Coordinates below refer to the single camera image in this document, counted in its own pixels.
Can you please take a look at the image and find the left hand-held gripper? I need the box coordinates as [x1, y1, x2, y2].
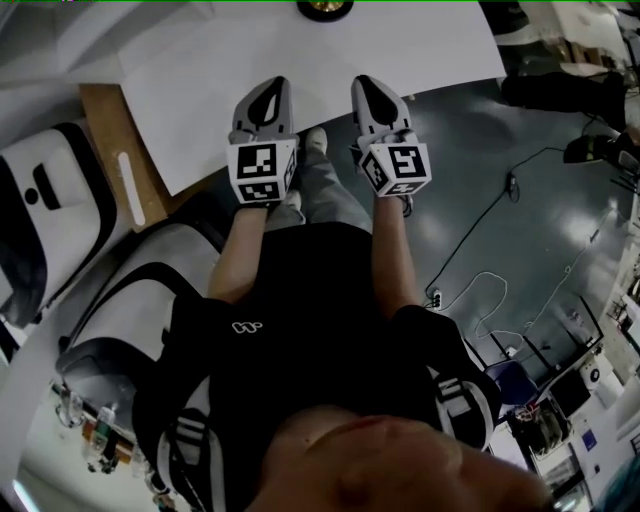
[225, 75, 301, 206]

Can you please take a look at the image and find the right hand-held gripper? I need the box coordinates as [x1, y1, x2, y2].
[350, 74, 433, 199]

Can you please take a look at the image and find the person's left forearm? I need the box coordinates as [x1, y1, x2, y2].
[206, 202, 274, 307]

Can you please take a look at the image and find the person's right forearm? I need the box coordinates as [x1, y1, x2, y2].
[368, 194, 422, 321]

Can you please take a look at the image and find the white desk with drawers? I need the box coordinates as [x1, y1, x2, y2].
[113, 0, 507, 198]

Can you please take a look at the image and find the person's white shoe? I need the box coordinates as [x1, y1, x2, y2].
[304, 125, 329, 154]

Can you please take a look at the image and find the brown cardboard box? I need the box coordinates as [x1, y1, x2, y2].
[78, 82, 175, 235]

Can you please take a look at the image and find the person's black shirt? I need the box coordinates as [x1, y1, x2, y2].
[131, 222, 505, 512]

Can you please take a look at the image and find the black floor stand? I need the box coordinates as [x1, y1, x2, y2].
[561, 131, 640, 167]

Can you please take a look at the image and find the white black robot unit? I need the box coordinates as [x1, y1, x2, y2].
[0, 122, 120, 330]
[53, 222, 227, 454]

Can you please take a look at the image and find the blue bin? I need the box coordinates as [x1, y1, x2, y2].
[483, 358, 540, 410]

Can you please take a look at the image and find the clear plastic bottle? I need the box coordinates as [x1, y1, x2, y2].
[53, 383, 85, 430]
[91, 403, 122, 475]

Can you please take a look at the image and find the person's face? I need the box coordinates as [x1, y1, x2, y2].
[253, 404, 552, 512]

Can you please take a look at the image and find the black floor cable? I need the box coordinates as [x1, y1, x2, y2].
[423, 146, 572, 301]

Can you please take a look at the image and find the white floor cable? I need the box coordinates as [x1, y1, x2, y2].
[468, 208, 617, 352]

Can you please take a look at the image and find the white black shoulder strap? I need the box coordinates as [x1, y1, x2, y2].
[431, 372, 497, 452]
[156, 406, 222, 512]

